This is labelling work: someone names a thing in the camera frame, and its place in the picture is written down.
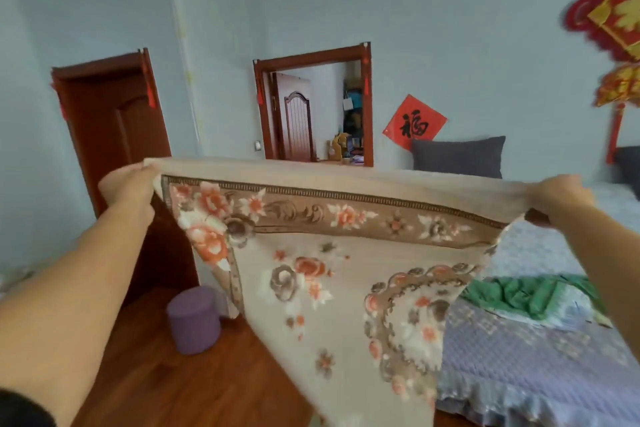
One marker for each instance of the person's left hand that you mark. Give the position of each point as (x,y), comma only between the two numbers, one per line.
(130,189)

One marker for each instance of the person's right hand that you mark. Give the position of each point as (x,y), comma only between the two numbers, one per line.
(560,199)

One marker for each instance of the beige floral tablecloth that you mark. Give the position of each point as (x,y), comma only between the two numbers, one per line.
(320,301)

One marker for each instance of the person's right forearm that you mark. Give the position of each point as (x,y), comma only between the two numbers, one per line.
(610,261)

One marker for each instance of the person's left forearm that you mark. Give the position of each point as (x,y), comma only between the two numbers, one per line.
(65,301)

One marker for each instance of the person's black shirt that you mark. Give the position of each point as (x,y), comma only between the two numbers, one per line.
(22,411)

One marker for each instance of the dark brown wooden door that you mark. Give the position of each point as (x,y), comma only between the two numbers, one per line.
(115,131)

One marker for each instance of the grey pillow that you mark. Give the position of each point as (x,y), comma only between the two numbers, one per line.
(629,171)
(457,156)

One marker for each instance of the green blanket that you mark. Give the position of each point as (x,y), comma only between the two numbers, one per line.
(520,296)

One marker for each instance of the purple cylindrical stool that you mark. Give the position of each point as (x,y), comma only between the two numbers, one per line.
(194,321)

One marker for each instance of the purple quilted sofa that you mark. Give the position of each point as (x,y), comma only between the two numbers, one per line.
(525,356)

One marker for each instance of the red diamond paper poster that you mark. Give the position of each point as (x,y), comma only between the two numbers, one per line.
(414,124)

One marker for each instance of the brown panelled inner door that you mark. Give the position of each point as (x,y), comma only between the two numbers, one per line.
(297,126)

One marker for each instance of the red gold knot decoration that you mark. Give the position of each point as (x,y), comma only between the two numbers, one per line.
(615,16)

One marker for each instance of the golden figurine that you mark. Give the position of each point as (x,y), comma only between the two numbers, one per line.
(341,145)

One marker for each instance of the cluttered storage shelf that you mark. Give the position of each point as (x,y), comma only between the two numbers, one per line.
(352,116)

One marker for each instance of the red brown doorway frame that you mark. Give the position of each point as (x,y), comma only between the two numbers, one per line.
(368,131)

